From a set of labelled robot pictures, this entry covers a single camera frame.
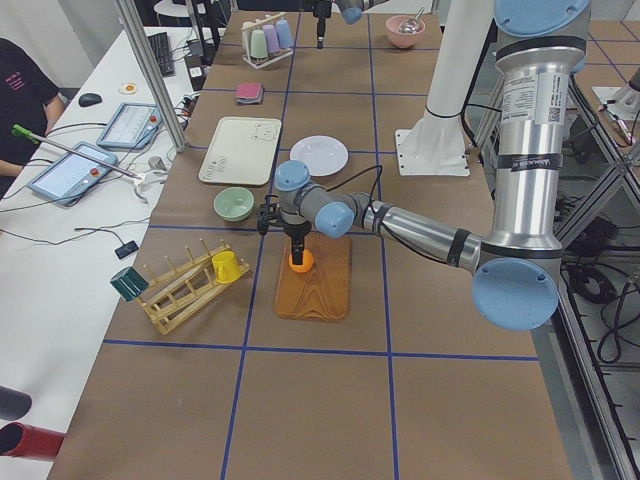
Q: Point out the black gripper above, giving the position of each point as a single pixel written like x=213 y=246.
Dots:
x=296 y=232
x=319 y=15

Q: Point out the orange fruit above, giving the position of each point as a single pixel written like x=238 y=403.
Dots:
x=305 y=266

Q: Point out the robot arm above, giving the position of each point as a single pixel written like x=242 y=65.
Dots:
x=516 y=266
x=350 y=10

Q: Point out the cream bear tray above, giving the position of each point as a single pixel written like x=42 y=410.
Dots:
x=241 y=152

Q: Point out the blue cup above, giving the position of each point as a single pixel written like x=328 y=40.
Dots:
x=284 y=34

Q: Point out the wooden cutting board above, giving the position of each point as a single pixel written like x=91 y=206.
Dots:
x=321 y=293

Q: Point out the purple cup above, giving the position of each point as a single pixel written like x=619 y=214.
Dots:
x=271 y=37

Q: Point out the yellow cup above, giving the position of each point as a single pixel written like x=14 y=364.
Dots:
x=226 y=267

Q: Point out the white cup rack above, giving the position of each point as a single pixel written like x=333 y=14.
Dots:
x=248 y=27

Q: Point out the green bowl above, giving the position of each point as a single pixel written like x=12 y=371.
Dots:
x=234 y=204

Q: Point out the pink bowl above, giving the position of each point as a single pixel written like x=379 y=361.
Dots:
x=403 y=39

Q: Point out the metal spoon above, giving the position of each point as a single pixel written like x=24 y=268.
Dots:
x=412 y=24

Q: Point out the white round plate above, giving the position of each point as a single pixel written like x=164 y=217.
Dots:
x=323 y=155

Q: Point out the grey cloth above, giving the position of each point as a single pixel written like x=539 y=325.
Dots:
x=249 y=101

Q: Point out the pink cloth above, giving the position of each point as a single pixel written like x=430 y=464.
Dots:
x=249 y=91

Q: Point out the wooden drying rack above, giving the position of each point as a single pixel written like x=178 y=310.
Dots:
x=177 y=295

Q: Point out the black keyboard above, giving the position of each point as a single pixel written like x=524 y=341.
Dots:
x=162 y=52

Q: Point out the small black sensor device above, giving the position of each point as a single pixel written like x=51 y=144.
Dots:
x=126 y=249

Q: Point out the dark green cup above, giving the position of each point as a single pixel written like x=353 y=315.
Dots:
x=129 y=283

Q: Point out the far teach pendant tablet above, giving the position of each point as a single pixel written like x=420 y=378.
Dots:
x=132 y=127

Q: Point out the teach pendant tablet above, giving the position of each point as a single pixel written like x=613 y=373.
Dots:
x=71 y=176
x=132 y=127

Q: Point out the near teach pendant tablet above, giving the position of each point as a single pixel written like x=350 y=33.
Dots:
x=71 y=176

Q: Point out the black computer mouse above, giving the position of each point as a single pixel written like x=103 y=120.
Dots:
x=89 y=99

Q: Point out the green tipped metal rod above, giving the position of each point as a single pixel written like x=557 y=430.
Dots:
x=20 y=131

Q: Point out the person in black shirt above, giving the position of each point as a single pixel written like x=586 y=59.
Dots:
x=28 y=98

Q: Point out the red cylinder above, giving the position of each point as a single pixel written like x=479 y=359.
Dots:
x=30 y=442

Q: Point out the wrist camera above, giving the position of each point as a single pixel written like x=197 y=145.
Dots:
x=268 y=214

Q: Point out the aluminium frame post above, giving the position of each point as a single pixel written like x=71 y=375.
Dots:
x=134 y=29

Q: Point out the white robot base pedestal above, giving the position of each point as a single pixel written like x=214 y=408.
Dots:
x=435 y=145

